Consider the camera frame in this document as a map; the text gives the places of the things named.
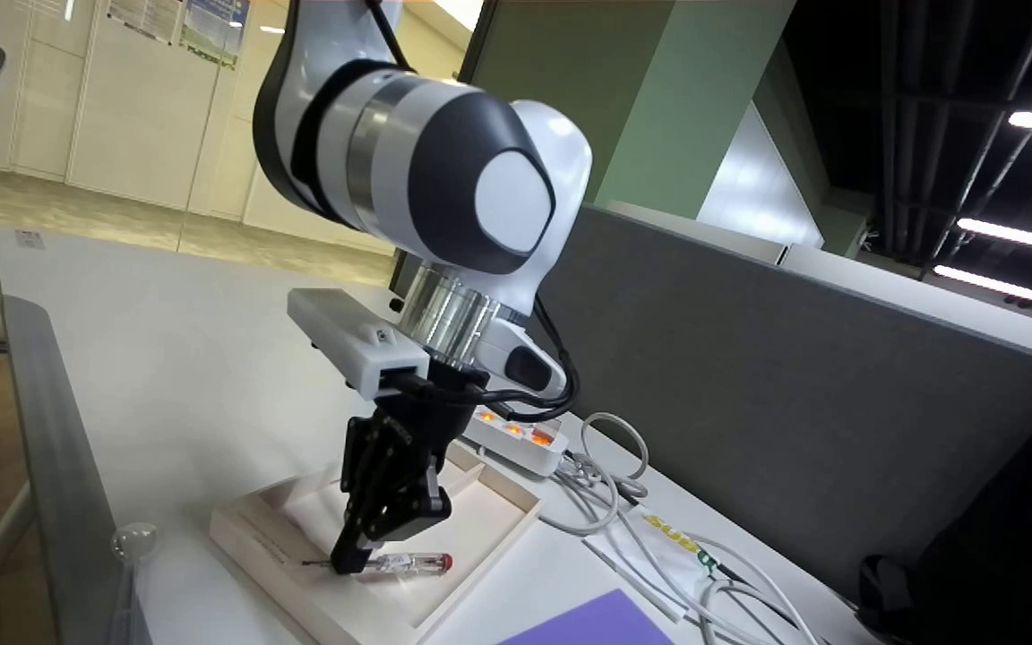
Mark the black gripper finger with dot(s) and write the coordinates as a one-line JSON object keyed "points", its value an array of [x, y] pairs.
{"points": [[353, 545], [411, 514]]}

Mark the grey desk partition panel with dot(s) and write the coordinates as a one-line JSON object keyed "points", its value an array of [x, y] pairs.
{"points": [[825, 407]]}

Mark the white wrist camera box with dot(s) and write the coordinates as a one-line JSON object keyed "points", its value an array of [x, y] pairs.
{"points": [[366, 349]]}

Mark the clear plastic suction cup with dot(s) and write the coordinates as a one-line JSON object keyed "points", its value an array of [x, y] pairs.
{"points": [[136, 542]]}

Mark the white compartment tray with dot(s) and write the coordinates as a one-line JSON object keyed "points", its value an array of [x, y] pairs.
{"points": [[281, 538]]}

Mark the purple paper sheet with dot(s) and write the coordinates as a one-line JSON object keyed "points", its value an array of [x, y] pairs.
{"points": [[609, 617]]}

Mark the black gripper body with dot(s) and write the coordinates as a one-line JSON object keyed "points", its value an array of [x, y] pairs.
{"points": [[404, 444]]}

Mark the green pillar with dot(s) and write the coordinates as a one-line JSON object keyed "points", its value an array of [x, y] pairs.
{"points": [[654, 84]]}

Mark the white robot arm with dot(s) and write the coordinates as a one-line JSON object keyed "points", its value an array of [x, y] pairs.
{"points": [[481, 191]]}

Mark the white power strip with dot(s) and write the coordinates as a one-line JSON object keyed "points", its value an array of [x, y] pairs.
{"points": [[527, 447]]}

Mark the clear-handled screwdriver red cap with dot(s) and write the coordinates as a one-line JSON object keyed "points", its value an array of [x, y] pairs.
{"points": [[405, 566]]}

